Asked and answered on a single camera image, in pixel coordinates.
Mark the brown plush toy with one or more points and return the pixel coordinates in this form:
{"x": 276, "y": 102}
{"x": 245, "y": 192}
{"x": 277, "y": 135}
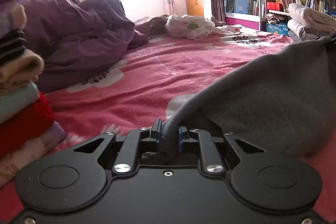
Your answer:
{"x": 152, "y": 26}

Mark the mint green folded garment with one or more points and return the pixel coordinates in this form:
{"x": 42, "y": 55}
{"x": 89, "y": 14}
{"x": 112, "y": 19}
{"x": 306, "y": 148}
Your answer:
{"x": 15, "y": 101}

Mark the grey sweatpants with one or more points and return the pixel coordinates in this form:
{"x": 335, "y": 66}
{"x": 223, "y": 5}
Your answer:
{"x": 284, "y": 101}

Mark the red storage box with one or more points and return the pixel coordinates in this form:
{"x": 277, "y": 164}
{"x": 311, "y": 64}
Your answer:
{"x": 274, "y": 6}

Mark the red folded garment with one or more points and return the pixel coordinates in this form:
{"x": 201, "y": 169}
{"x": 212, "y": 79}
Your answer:
{"x": 29, "y": 123}

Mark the purple quilt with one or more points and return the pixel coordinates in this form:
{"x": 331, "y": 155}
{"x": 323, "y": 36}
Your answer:
{"x": 77, "y": 39}

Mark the white floral folded garment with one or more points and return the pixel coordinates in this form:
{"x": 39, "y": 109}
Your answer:
{"x": 311, "y": 18}

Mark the orange cabinet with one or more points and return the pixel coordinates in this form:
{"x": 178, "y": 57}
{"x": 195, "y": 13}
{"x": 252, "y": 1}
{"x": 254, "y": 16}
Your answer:
{"x": 195, "y": 7}

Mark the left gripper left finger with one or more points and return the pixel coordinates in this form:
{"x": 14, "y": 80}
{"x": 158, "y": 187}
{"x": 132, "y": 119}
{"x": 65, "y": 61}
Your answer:
{"x": 129, "y": 148}

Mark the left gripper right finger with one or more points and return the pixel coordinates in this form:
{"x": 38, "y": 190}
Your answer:
{"x": 215, "y": 155}

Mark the white printed crumpled cloth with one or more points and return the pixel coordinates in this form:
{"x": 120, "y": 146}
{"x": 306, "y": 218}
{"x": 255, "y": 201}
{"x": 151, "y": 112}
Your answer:
{"x": 196, "y": 27}

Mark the grey white folded garment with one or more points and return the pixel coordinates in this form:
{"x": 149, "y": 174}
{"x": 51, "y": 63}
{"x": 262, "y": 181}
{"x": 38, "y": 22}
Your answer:
{"x": 302, "y": 31}

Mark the beige folded garment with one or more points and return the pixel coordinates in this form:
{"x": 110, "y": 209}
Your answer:
{"x": 21, "y": 71}

